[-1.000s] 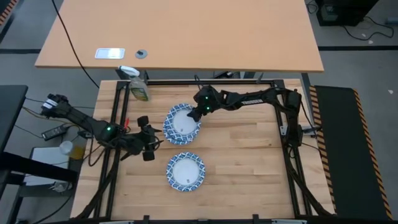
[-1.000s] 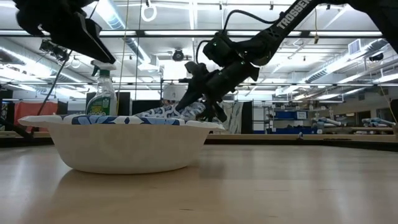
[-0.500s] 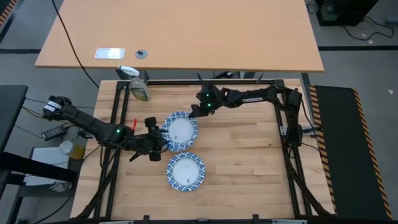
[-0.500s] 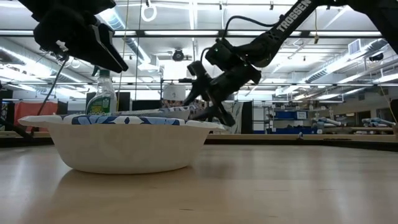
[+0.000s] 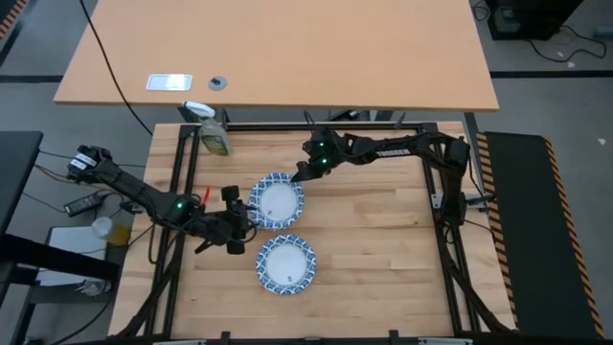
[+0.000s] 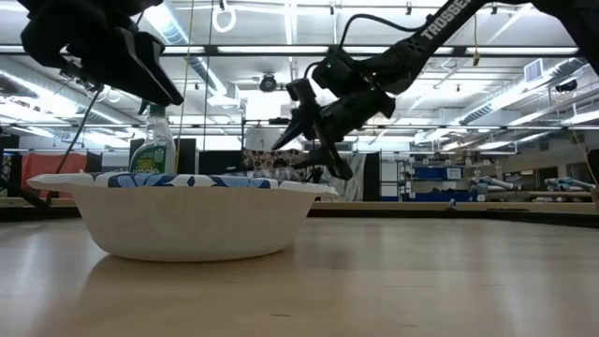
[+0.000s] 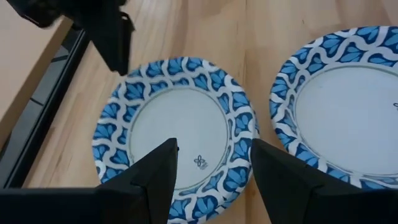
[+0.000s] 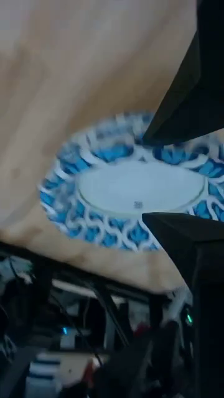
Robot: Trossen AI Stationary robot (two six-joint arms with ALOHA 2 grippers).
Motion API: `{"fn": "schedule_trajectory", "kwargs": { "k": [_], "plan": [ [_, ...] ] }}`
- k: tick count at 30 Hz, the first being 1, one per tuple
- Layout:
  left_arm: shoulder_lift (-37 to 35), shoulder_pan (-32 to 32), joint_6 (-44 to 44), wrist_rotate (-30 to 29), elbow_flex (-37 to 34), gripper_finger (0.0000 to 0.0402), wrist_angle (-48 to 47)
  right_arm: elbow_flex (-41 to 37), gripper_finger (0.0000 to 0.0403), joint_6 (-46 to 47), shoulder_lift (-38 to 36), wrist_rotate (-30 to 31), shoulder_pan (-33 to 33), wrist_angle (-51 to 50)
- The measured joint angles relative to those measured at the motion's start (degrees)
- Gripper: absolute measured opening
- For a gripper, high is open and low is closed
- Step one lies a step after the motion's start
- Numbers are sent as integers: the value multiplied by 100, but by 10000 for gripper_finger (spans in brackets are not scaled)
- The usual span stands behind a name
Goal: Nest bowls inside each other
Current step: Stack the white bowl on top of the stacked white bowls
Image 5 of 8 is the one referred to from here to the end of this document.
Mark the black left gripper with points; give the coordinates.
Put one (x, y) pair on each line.
(230, 225)

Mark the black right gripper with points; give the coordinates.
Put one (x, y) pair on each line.
(323, 153)

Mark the blue patterned paper bowl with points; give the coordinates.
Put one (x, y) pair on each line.
(286, 264)
(280, 201)

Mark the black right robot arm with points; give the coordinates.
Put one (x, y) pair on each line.
(407, 148)

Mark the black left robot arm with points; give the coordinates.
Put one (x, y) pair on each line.
(139, 194)

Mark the spray bottle with white trigger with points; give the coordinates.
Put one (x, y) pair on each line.
(214, 136)

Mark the grey round desk grommet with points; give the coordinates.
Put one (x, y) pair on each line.
(217, 83)

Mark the orange wooden desk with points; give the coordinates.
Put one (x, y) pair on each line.
(287, 48)

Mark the clear plastic cup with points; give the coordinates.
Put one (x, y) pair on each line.
(107, 230)

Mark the black power adapter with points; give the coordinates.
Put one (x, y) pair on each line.
(84, 203)

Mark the white box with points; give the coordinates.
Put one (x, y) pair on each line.
(72, 244)

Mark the black side table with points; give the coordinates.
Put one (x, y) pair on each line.
(16, 167)

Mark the black mat with hazard stripes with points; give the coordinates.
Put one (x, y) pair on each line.
(536, 287)

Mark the black computer tower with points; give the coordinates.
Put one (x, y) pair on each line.
(527, 19)

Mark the small white frame bracket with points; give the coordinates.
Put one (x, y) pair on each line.
(436, 200)

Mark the black aluminium table frame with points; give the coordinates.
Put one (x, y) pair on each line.
(447, 278)

